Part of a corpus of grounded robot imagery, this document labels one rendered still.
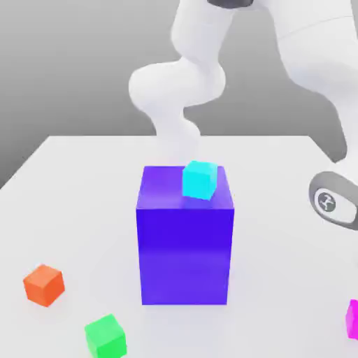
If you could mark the small magenta cube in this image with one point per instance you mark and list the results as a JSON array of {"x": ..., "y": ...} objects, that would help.
[{"x": 353, "y": 320}]

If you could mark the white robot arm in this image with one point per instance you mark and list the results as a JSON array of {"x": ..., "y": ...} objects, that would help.
[{"x": 181, "y": 81}]

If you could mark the small cyan cube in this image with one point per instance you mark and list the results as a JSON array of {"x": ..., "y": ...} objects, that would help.
[{"x": 199, "y": 181}]

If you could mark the small orange cube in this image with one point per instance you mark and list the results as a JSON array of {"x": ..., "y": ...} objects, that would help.
[{"x": 43, "y": 285}]

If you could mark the large purple box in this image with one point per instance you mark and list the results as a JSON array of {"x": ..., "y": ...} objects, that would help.
[{"x": 184, "y": 251}]

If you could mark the small green cube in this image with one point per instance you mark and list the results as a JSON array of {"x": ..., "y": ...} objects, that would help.
[{"x": 105, "y": 337}]

